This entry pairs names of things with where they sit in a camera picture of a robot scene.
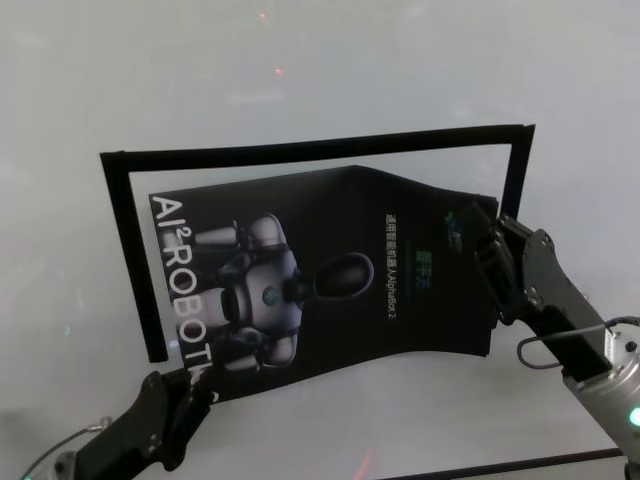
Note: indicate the black tape frame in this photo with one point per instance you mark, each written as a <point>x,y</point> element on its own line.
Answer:
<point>300,145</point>

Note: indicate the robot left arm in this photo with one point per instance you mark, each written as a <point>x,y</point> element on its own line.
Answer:
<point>65,465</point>

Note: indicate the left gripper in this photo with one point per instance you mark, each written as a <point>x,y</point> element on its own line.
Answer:
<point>140,430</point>

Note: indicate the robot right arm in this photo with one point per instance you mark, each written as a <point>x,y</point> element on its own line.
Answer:
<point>612,395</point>

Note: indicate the black robot poster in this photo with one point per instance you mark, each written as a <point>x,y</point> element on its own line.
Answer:
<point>340,225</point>

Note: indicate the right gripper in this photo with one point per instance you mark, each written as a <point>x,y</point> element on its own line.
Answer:
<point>545,290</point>

